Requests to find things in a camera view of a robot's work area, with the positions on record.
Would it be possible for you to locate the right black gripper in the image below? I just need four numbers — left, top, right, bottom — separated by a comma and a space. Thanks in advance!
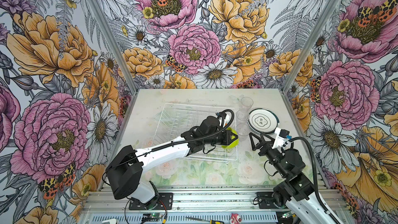
249, 133, 289, 179

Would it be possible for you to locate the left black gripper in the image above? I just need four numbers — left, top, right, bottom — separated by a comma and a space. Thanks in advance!
205, 129, 238, 145

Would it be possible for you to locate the green rimmed white plate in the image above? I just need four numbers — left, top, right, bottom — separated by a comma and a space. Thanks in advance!
248, 108, 279, 134

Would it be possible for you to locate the lime green plastic bowl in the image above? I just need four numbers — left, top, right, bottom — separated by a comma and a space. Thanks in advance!
221, 129, 239, 149

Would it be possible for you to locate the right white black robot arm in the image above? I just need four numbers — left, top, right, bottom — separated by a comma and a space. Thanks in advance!
249, 130, 343, 224

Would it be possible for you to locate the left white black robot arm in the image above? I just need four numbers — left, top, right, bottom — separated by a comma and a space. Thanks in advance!
104, 109, 238, 208

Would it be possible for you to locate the red white small object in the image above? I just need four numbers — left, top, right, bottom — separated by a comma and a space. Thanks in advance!
230, 213, 242, 224

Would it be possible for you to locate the green circuit board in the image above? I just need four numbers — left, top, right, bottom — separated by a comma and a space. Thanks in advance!
141, 213, 164, 223

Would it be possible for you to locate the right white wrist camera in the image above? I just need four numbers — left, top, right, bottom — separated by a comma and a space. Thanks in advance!
272, 127, 292, 149

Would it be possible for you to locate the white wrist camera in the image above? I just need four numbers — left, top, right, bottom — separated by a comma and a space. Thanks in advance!
272, 127, 292, 149
220, 112, 231, 128

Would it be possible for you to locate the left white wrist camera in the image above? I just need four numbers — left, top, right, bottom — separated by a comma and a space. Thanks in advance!
220, 112, 231, 128

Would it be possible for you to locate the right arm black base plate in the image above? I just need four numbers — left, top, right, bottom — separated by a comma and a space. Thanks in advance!
257, 191, 279, 209

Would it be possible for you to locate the aluminium frame rail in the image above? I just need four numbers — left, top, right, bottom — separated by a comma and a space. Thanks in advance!
83, 186, 273, 213

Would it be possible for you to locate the yellow handled screwdriver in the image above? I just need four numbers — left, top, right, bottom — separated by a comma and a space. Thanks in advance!
186, 217, 224, 224

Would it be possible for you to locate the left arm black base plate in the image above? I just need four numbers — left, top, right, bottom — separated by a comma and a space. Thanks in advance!
128, 192, 174, 211

